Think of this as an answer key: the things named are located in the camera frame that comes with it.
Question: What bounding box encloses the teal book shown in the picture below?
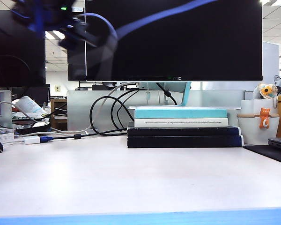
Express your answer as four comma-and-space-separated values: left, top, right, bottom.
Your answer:
133, 108, 228, 119

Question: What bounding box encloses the white book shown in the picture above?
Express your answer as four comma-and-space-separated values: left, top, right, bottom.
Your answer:
133, 117, 229, 128

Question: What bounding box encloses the black book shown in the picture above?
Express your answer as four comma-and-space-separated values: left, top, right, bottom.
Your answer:
127, 135, 245, 149
127, 126, 241, 137

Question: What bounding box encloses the black monitor base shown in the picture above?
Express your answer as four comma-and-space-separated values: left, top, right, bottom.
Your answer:
91, 81, 141, 91

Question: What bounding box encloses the silver teal monitor stand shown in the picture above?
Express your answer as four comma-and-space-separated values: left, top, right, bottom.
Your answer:
128, 81, 242, 110

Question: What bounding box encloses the black desktop monitor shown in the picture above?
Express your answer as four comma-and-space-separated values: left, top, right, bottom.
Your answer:
67, 44, 87, 82
0, 21, 47, 88

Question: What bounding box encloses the large black AOC monitor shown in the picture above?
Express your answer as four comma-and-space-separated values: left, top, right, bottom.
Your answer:
85, 0, 263, 82

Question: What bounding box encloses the brown wooden shelf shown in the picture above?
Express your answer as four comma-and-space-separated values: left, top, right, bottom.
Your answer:
50, 98, 68, 131

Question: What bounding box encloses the small dark monitor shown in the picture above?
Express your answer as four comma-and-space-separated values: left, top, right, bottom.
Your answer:
11, 84, 51, 108

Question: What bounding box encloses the white square container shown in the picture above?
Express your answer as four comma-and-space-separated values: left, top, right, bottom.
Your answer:
240, 99, 281, 115

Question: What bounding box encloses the black rounded device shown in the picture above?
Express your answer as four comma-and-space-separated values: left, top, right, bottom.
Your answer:
15, 121, 52, 135

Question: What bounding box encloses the white rolled booklet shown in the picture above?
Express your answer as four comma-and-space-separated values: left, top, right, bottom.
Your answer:
15, 95, 48, 116

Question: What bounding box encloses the white pot with wooden rim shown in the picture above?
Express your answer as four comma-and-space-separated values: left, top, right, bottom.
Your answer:
237, 113, 281, 145

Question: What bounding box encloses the white video adapter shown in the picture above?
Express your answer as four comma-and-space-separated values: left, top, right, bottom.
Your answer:
4, 136, 42, 145

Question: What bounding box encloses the printed magazine stack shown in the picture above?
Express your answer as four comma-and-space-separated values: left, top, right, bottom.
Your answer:
11, 111, 50, 122

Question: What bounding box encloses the orange cat figurine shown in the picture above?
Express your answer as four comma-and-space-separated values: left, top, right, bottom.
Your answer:
259, 107, 271, 129

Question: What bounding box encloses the sunflower plush toy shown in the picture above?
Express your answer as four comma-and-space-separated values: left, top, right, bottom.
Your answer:
252, 82, 279, 109

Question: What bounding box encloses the black desk mat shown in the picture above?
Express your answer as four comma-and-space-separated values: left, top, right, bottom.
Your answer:
243, 144, 281, 166

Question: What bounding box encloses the white printed box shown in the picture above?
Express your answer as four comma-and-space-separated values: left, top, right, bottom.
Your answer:
0, 131, 15, 146

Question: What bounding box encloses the white office partition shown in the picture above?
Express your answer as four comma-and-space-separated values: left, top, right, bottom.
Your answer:
262, 41, 281, 91

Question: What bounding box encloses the grey laptop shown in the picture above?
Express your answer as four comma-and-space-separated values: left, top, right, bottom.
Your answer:
267, 137, 281, 152

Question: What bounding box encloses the white hanging cable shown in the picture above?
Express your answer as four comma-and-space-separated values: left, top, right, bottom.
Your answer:
145, 82, 152, 106
158, 90, 170, 105

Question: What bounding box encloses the black looped cable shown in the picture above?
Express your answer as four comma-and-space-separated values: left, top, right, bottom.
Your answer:
111, 89, 141, 131

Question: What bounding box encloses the black monitor power cable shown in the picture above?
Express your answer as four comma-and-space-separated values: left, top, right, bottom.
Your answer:
155, 82, 178, 105

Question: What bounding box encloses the black VGA cable blue plug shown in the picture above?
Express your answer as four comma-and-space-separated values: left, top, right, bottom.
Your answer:
39, 89, 141, 143

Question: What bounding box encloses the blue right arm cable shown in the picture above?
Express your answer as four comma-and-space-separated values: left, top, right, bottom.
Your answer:
116, 0, 220, 38

